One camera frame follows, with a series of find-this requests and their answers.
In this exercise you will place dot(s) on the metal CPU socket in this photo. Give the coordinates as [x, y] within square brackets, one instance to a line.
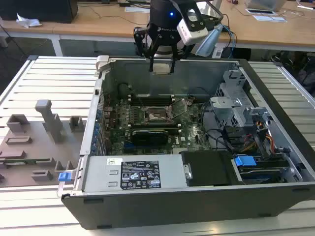
[157, 118]

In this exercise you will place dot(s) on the green motherboard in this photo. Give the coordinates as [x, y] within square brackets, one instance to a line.
[189, 132]

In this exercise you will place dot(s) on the crumpled white paper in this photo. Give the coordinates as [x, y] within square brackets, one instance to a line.
[27, 22]

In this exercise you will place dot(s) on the silver drive bay bracket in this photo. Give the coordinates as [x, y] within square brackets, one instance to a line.
[226, 102]

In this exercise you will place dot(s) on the blue expansion slot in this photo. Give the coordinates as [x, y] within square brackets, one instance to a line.
[129, 146]

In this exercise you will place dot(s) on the grey camera mount plate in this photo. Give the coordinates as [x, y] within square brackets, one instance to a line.
[209, 12]

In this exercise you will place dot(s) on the black metal PC case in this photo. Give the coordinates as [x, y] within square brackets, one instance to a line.
[172, 209]

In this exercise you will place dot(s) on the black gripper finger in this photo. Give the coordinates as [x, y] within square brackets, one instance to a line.
[151, 65]
[173, 66]

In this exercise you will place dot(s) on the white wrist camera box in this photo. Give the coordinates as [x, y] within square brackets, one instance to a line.
[194, 34]

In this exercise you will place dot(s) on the blue case latch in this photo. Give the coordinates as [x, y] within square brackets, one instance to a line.
[65, 177]

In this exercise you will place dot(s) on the grey flat device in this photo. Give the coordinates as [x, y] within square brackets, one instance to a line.
[261, 5]

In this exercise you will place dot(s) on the RAM slot with white clips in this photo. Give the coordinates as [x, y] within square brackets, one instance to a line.
[151, 101]
[179, 131]
[155, 126]
[151, 97]

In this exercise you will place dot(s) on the black drive bay cover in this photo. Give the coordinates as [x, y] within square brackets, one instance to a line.
[209, 167]

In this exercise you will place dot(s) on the grey parts rack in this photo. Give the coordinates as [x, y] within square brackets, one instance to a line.
[29, 152]

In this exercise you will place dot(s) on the green RAM stick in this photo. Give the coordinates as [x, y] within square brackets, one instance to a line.
[37, 161]

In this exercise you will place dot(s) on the perforated metal drive cage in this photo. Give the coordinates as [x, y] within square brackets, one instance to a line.
[233, 76]

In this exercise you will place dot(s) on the wooden desk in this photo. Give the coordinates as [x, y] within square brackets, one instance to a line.
[98, 24]

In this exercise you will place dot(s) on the silver CPU chip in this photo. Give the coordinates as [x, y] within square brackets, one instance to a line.
[162, 68]

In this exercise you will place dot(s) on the white paper sheet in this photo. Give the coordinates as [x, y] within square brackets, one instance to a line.
[136, 9]
[269, 19]

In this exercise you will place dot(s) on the hard disk in blue carrier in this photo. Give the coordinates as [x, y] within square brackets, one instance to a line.
[244, 162]

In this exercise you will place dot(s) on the graphics card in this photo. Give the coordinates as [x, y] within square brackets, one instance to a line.
[150, 137]

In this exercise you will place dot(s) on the grey power supply unit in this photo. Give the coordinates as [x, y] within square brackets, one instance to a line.
[98, 172]

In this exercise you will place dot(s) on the black computer box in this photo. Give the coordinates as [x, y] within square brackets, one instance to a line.
[37, 11]

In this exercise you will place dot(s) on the pale blue hanging cloth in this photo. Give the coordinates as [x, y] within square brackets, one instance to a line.
[209, 41]

